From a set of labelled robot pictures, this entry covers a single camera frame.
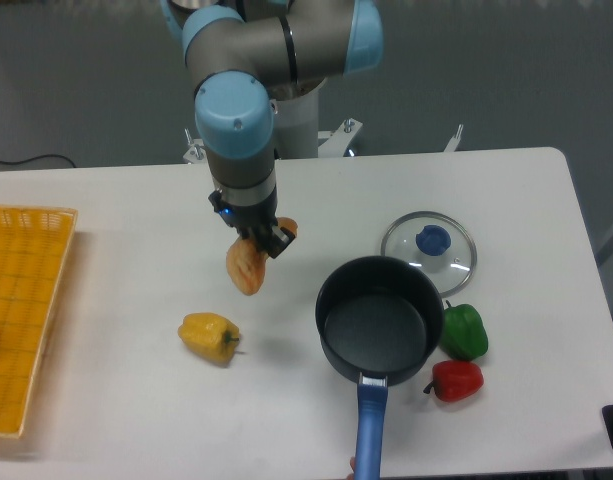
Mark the yellow bell pepper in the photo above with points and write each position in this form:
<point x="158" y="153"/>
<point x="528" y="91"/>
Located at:
<point x="212" y="337"/>

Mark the person's hand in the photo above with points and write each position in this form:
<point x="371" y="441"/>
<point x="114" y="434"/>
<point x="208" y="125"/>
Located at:
<point x="352" y="463"/>

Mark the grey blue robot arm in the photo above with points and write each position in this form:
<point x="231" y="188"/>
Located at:
<point x="237" y="54"/>

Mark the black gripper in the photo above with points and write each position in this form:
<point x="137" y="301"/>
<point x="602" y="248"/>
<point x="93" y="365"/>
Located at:
<point x="252" y="213"/>

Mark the dark saucepan blue handle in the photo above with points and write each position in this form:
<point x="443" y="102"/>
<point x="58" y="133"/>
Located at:
<point x="379" y="319"/>

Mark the red bell pepper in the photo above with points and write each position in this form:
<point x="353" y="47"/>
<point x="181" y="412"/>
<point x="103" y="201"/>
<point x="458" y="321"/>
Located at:
<point x="455" y="380"/>

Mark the triangle bread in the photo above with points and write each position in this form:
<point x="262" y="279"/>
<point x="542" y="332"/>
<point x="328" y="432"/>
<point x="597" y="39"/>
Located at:
<point x="246" y="265"/>

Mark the yellow woven basket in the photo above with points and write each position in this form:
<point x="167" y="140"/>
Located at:
<point x="34" y="247"/>

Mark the glass lid blue knob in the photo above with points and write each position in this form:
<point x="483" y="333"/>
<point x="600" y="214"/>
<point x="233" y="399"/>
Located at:
<point x="437" y="245"/>

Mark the green bell pepper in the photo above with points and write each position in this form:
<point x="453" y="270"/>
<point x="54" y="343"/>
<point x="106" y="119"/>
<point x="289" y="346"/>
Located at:
<point x="464" y="336"/>

